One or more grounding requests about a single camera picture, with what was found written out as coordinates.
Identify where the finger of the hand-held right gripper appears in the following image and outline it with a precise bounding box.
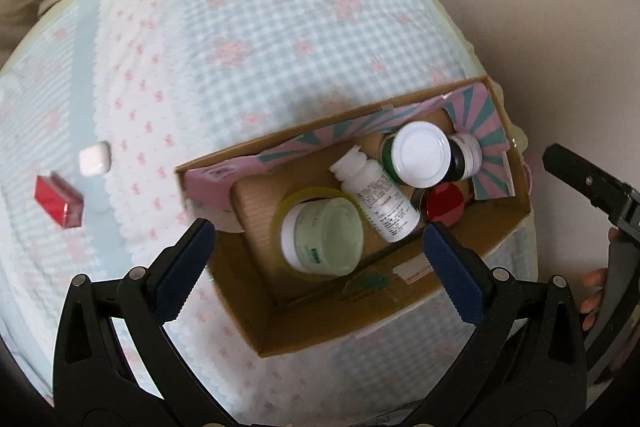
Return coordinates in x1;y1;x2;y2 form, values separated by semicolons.
542;143;640;222

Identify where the cardboard box with pink print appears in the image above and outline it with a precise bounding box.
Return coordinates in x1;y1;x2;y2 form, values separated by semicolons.
175;76;532;355

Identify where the small white case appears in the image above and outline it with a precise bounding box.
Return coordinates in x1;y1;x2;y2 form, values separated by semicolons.
79;141;112;176

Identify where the person's right hand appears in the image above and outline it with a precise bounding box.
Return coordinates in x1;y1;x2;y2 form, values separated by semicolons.
580;227;623;333

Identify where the red box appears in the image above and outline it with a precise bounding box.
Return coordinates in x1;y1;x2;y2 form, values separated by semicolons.
34;174;85;229

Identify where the dark jar with white label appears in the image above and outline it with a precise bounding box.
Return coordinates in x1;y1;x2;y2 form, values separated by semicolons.
445;133;483;182

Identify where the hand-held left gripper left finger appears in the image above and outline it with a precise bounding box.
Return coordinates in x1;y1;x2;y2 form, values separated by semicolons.
52;217;236;427

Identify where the pale green cream jar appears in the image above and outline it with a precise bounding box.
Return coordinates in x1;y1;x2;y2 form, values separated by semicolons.
280;197;366;278

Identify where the white pill bottle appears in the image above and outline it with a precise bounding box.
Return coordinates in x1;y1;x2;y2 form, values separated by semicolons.
328;146;422;244

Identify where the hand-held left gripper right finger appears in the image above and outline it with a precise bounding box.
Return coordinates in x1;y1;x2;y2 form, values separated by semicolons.
400;222;586;427

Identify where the green jar with white lid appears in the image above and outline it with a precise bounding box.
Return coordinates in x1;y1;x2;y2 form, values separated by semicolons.
379;121;451;188

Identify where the jar with red lid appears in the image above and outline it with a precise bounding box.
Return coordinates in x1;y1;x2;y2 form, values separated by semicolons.
419;183;466;225

